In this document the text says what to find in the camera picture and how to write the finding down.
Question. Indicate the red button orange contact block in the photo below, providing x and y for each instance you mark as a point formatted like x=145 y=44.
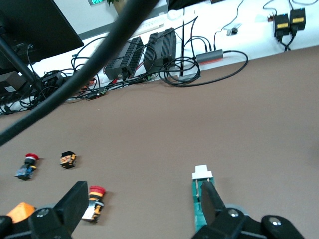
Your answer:
x=96 y=199

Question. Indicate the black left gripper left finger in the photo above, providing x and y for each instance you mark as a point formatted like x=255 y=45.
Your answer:
x=74 y=204

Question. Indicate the grey USB hub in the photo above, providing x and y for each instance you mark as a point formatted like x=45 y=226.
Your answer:
x=209 y=56

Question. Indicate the white keyboard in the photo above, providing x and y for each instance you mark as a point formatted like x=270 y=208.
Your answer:
x=152 y=25

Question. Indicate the orange black contact block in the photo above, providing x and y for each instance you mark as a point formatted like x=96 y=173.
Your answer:
x=67 y=160

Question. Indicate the white mouse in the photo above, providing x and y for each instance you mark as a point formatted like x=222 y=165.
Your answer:
x=174 y=15

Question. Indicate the black computer monitor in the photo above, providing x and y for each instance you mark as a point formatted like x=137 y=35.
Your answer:
x=37 y=27

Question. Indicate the black adapter yellow label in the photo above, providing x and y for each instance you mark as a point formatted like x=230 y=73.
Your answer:
x=281 y=25
x=297 y=20

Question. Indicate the green exit sign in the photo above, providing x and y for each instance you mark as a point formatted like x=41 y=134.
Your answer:
x=99 y=2

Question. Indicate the red mushroom button blue block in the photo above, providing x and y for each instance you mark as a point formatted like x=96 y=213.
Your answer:
x=26 y=166

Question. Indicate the small grey black connector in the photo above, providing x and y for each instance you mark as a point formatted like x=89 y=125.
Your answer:
x=233 y=31

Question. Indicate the orange button enclosure box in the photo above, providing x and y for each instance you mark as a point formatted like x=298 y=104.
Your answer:
x=21 y=211

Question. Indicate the small brown connector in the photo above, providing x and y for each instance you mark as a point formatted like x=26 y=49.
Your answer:
x=270 y=18

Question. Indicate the black finned power supply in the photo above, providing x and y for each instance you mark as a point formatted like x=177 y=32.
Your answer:
x=160 y=47
x=124 y=59

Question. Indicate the green load switch white lever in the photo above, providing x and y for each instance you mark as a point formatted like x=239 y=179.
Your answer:
x=196 y=206

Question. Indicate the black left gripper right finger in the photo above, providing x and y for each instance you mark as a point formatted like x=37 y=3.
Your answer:
x=211 y=201

